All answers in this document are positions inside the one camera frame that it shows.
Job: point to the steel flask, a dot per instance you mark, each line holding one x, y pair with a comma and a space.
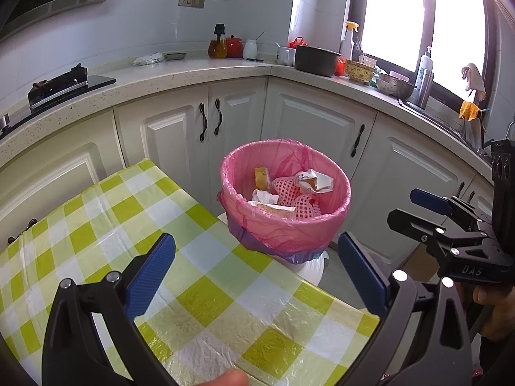
425, 90

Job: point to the pink foam fruit net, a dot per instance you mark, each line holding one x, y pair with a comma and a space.
285, 188
308, 207

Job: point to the spoon in white jar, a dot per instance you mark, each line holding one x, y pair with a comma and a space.
260, 37

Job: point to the yellow patterned bowl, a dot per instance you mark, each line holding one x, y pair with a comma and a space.
359, 72

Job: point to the red lidded pot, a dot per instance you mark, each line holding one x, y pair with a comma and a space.
234, 48

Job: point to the steel sink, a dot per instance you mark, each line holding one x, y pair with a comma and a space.
446, 122

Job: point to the white pump bottle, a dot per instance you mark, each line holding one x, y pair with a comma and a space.
424, 62

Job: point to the white plastic packet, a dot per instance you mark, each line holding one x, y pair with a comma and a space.
148, 59

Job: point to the printed wrapper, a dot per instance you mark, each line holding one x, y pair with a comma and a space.
316, 181

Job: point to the oil bottle with black cap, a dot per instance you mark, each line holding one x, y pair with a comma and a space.
218, 48

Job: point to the white utensil holder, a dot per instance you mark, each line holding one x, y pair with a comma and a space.
367, 60

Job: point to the spray bottle with yellow nozzle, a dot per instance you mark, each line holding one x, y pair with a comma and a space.
348, 44

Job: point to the steel bowl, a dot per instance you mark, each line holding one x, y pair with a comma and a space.
394, 86

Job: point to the grey cooking pot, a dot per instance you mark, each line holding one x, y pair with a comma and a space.
317, 62

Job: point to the brown cardboard box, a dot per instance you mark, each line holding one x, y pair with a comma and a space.
422, 263

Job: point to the yellow foam chunk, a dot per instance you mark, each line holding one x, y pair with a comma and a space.
261, 177

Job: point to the white trash bin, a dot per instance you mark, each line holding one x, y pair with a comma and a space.
309, 269

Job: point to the white cabinet door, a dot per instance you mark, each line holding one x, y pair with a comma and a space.
414, 161
314, 120
241, 108
169, 136
60, 161
481, 187

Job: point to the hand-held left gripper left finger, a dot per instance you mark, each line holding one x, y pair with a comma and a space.
149, 279

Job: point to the green checked tablecloth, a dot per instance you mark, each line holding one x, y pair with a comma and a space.
201, 249

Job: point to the bin with pink liner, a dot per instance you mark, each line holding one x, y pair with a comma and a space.
281, 229

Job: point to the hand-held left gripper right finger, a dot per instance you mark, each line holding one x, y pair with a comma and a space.
362, 275

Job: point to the black gas stove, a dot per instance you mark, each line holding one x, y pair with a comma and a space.
96, 81

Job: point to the white mug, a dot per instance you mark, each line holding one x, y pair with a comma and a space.
286, 56

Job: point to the yellow cloth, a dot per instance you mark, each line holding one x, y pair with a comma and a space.
468, 110

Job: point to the window with dark frame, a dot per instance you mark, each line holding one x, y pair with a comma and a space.
394, 12

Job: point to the white jar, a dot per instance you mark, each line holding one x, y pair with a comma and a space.
250, 50

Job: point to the beige paper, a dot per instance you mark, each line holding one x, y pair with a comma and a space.
277, 210

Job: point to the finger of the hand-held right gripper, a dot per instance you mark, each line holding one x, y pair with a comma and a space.
430, 203
410, 223

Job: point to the person's left hand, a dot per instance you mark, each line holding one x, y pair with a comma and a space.
231, 380

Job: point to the person's right hand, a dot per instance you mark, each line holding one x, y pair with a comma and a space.
501, 313

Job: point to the white hanging cloth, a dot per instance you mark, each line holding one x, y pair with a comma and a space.
474, 82

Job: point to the small metal dish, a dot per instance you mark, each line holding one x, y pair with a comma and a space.
175, 56

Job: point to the white tissue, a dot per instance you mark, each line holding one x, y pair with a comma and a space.
263, 197

